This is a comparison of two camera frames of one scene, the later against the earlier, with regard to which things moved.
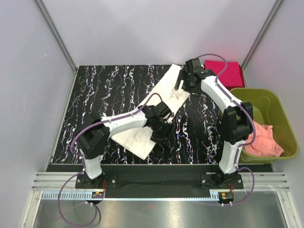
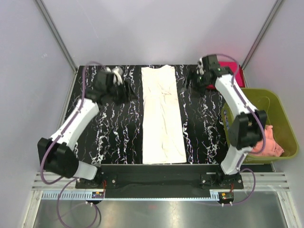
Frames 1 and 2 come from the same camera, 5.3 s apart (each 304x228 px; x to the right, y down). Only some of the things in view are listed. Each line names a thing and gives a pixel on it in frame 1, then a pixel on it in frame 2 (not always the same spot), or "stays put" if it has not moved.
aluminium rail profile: x=54 y=181 stays put
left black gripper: x=165 y=136 -> x=127 y=96
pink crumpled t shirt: x=264 y=144 stays put
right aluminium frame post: x=276 y=5 stays put
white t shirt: x=138 y=141 -> x=163 y=141
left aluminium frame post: x=60 y=41 stays put
